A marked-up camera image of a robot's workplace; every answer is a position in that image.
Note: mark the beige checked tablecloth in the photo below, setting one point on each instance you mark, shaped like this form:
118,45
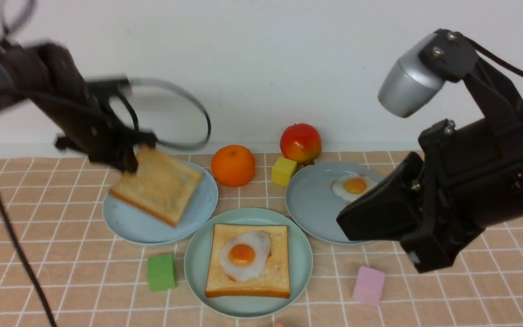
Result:
94,279

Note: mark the light blue plate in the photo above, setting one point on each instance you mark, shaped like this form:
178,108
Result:
135,226

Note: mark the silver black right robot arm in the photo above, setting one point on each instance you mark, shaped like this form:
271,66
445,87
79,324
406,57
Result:
446,55

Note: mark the fried egg top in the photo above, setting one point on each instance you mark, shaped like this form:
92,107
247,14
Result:
351,187

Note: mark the grey plate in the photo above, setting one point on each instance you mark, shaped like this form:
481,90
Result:
313,205

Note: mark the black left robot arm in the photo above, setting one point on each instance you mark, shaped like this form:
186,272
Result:
46,75

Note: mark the toast slice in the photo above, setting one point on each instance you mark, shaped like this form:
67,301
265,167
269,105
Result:
274,281
162,186

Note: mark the fried egg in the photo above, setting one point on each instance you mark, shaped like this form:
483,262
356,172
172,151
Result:
244,257
351,187

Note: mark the red yellow apple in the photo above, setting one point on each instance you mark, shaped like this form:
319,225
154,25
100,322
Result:
301,143

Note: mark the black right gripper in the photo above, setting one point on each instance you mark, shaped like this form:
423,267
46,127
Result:
435,218

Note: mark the green plate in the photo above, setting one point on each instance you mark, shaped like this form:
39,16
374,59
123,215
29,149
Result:
198,256

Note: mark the yellow foam cube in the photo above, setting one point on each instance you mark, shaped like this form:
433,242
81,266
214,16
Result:
282,171

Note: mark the green foam cube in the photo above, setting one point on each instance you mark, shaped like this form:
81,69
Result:
161,272

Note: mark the pink foam cube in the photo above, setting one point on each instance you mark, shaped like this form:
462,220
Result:
369,286

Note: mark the orange fruit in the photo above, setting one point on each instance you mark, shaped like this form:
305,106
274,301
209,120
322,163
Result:
233,166

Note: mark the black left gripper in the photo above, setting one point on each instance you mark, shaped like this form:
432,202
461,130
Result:
81,109

